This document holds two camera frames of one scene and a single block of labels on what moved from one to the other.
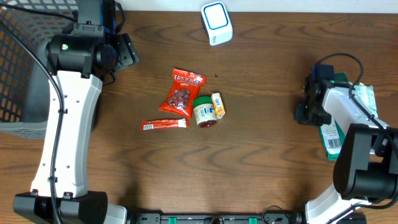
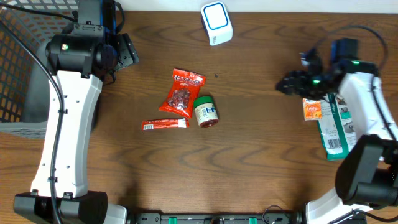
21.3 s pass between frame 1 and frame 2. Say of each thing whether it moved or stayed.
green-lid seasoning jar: stayed
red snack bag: stayed
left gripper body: stayed
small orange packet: moved
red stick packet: stayed
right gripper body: moved
